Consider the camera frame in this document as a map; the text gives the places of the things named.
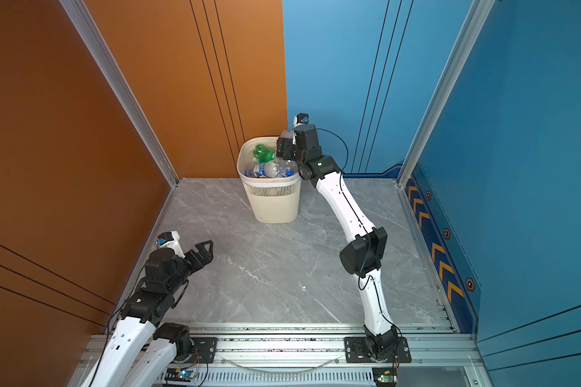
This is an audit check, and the right aluminium corner post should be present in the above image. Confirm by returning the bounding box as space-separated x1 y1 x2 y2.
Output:
397 0 495 189

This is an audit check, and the cream slatted waste bin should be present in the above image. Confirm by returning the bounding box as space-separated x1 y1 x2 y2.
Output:
237 136 301 224

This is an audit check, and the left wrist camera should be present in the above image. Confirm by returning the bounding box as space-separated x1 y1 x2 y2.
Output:
157 231 185 258

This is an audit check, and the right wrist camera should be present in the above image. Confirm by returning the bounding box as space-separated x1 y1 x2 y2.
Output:
292 113 311 148

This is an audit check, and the clear bottle blue yellow label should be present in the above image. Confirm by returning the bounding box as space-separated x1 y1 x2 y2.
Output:
244 163 268 178

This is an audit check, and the green circuit board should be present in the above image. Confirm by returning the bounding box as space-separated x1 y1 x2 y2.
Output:
372 368 398 387
162 369 199 385

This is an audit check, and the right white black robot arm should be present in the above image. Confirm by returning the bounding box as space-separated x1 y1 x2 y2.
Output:
276 114 412 366

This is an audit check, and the right green circuit board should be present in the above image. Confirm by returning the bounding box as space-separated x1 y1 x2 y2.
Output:
372 368 398 387

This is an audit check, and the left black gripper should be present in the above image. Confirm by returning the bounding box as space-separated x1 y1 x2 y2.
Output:
167 239 212 298

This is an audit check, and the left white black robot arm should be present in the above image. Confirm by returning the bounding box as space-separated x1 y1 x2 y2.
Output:
82 232 214 386

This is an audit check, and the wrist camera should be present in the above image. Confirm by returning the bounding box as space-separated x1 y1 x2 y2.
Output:
292 113 311 148
157 231 185 258

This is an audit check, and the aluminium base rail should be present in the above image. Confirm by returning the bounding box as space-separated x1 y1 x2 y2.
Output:
67 322 495 387

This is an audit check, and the left aluminium corner post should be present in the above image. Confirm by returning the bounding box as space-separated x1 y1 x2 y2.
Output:
60 0 179 189

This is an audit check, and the green Sprite bottle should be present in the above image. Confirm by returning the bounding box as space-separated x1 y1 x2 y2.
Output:
253 144 276 164

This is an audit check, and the left green circuit board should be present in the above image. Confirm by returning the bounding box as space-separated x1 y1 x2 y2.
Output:
162 369 199 385

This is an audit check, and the aluminium corner post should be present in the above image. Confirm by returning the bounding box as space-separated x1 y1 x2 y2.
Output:
60 0 179 189
397 0 495 189

